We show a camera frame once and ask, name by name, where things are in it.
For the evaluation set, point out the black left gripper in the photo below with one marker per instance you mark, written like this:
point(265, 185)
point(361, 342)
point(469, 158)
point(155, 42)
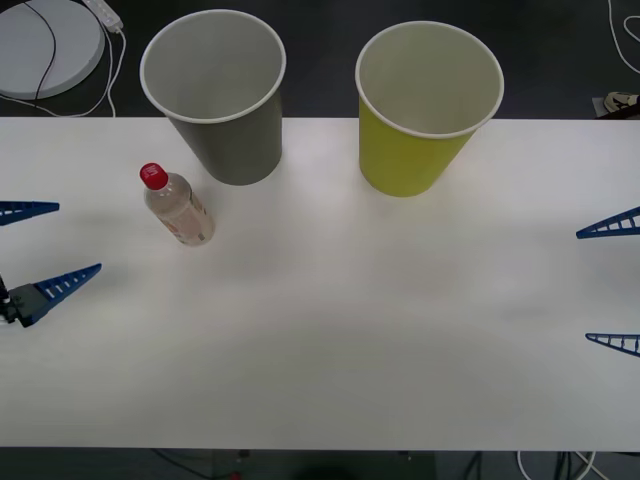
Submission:
point(5, 302)

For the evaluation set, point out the white power strip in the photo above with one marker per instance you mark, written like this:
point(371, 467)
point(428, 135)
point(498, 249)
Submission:
point(107, 15)

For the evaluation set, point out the clear bottle with red cap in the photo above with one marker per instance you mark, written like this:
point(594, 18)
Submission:
point(180, 215)

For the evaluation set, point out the round white stand base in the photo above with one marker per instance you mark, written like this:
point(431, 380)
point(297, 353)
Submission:
point(75, 50)

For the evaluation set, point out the yellow-green plastic waste bin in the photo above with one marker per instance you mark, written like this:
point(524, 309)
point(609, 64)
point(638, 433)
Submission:
point(400, 160)

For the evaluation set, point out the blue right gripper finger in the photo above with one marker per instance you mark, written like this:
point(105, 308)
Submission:
point(620, 224)
point(625, 342)

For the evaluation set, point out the grey plastic waste bin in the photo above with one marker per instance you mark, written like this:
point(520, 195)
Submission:
point(235, 150)

